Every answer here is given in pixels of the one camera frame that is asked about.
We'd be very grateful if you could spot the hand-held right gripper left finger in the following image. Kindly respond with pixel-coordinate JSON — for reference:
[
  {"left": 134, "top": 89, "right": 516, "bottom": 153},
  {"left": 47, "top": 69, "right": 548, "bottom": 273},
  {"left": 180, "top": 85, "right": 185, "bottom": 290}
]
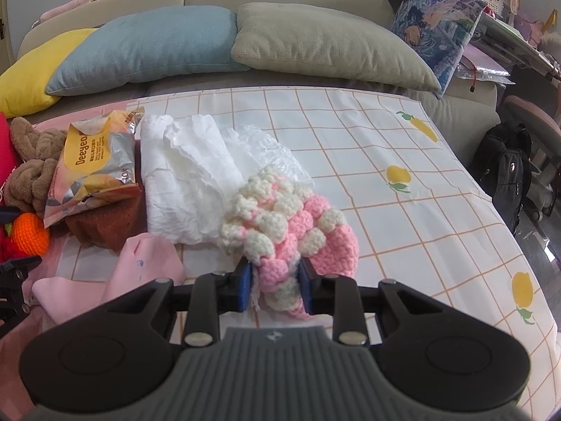
[{"left": 103, "top": 262, "right": 255, "bottom": 347}]

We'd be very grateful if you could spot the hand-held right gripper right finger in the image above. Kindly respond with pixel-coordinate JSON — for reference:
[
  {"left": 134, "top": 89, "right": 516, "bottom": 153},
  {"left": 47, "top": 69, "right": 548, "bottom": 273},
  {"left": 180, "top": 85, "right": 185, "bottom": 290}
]
[{"left": 298, "top": 257, "right": 444, "bottom": 346}]

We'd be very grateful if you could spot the brown knotted plush toy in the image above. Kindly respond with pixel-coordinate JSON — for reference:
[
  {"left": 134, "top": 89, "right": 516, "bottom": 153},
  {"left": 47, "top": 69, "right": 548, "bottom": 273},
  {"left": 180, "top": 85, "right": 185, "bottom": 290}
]
[{"left": 4, "top": 116, "right": 70, "bottom": 221}]

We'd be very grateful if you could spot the pink and white crochet piece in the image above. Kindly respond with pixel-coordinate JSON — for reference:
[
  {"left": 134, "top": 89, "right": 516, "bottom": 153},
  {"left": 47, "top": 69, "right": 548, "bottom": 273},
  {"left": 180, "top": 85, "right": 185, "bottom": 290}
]
[{"left": 219, "top": 164, "right": 361, "bottom": 319}]

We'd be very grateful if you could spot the reddish brown sponge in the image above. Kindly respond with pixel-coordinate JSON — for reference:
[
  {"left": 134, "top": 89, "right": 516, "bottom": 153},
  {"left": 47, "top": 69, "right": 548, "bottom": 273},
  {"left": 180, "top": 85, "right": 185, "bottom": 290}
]
[{"left": 65, "top": 192, "right": 148, "bottom": 253}]

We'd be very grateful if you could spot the orange and red crochet toy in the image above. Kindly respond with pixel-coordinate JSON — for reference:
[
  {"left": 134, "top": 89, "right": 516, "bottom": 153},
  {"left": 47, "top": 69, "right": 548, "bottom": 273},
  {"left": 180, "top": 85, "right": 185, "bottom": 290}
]
[{"left": 0, "top": 212, "right": 52, "bottom": 260}]

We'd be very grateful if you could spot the red flat board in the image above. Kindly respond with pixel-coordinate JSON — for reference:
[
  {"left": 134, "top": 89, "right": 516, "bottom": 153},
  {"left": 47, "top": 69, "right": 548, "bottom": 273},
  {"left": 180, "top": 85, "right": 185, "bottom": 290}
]
[{"left": 0, "top": 112, "right": 19, "bottom": 208}]

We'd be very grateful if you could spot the yellow and silver snack packet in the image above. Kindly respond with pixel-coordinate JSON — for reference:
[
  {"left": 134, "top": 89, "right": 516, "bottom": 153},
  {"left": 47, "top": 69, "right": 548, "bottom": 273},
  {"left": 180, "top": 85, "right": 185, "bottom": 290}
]
[{"left": 43, "top": 109, "right": 146, "bottom": 229}]

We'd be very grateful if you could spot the pink cloth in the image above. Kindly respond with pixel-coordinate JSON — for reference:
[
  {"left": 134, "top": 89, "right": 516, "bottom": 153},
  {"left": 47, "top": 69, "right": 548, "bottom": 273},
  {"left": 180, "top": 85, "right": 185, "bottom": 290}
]
[{"left": 31, "top": 232, "right": 187, "bottom": 330}]

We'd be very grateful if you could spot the white crumpled paper towel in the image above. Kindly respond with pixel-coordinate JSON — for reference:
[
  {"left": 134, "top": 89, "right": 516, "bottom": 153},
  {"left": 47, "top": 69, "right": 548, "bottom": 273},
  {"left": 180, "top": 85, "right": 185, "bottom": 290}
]
[{"left": 139, "top": 113, "right": 247, "bottom": 247}]

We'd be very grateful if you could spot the clear bubble wrap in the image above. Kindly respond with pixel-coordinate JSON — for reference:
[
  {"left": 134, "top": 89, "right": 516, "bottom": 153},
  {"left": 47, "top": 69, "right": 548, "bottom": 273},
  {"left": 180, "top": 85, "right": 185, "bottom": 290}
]
[{"left": 219, "top": 125, "right": 315, "bottom": 186}]

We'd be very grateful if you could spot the yellow pillow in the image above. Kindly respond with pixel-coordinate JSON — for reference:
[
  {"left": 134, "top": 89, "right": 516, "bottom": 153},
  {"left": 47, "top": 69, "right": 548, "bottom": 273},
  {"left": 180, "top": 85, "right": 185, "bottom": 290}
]
[{"left": 0, "top": 27, "right": 100, "bottom": 119}]

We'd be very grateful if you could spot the blue pillow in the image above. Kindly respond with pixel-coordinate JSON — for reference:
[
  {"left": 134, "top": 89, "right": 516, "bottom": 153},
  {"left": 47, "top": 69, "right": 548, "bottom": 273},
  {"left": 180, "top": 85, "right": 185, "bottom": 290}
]
[{"left": 45, "top": 6, "right": 251, "bottom": 97}]

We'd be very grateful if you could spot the pink plush toy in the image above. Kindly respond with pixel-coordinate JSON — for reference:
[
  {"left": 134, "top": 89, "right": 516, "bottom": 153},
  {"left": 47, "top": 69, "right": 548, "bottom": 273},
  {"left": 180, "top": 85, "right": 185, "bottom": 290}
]
[{"left": 37, "top": 0, "right": 117, "bottom": 22}]

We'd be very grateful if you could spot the black backpack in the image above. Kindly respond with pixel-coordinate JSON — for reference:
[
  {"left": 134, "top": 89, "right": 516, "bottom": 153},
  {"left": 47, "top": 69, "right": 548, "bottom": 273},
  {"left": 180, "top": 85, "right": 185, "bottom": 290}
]
[{"left": 471, "top": 121, "right": 534, "bottom": 236}]

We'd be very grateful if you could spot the beige sofa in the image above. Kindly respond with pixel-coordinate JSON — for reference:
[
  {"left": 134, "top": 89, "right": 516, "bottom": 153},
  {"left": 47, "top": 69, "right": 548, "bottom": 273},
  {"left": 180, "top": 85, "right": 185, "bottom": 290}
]
[{"left": 15, "top": 0, "right": 503, "bottom": 168}]

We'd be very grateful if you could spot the beige pillow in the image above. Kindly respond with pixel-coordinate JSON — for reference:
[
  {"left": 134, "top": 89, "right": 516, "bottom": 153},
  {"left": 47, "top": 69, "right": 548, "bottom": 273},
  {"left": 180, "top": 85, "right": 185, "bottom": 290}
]
[{"left": 230, "top": 2, "right": 442, "bottom": 94}]

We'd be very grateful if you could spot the shiny plastic bag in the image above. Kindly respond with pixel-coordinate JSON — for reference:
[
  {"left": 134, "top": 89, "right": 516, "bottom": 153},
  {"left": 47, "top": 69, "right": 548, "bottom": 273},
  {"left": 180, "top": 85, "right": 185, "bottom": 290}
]
[{"left": 456, "top": 47, "right": 519, "bottom": 86}]

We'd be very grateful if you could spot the pink chair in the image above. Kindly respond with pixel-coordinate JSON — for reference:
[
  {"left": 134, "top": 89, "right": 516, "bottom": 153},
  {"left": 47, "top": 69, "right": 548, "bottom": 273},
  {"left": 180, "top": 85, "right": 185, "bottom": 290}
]
[{"left": 501, "top": 94, "right": 561, "bottom": 222}]

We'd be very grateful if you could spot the printed cartoon pillow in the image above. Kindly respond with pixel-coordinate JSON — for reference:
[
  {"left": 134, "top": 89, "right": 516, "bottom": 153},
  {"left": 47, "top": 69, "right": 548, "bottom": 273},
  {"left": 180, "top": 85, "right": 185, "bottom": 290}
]
[{"left": 390, "top": 0, "right": 488, "bottom": 100}]

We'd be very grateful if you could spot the white desk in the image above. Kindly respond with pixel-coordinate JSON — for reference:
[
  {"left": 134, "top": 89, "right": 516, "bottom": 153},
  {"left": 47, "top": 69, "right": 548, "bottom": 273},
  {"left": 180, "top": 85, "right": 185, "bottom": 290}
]
[{"left": 475, "top": 12, "right": 561, "bottom": 82}]

